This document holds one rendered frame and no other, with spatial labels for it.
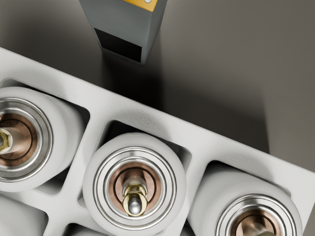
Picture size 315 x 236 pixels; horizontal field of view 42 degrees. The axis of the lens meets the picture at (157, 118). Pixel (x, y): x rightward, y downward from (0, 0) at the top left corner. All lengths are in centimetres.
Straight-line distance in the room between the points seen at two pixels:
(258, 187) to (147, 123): 14
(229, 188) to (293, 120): 30
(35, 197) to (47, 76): 13
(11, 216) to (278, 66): 44
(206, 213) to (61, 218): 16
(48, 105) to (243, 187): 19
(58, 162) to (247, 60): 37
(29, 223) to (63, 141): 12
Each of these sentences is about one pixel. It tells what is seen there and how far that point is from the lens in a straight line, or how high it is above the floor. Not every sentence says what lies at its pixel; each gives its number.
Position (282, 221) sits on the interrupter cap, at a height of 25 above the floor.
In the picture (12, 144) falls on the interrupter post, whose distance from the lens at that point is 36.
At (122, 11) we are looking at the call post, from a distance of 36.
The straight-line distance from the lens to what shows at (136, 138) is 38.
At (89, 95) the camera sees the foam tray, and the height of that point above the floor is 18.
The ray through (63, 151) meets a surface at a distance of 38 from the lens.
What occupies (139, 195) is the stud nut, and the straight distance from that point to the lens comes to 30.
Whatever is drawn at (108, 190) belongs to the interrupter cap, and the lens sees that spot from 38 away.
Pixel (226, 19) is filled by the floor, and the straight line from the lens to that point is 66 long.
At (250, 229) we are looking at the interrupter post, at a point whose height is 26.
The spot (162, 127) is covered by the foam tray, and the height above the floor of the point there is 18.
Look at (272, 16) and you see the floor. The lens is 68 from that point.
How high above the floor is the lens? 62
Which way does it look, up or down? 87 degrees down
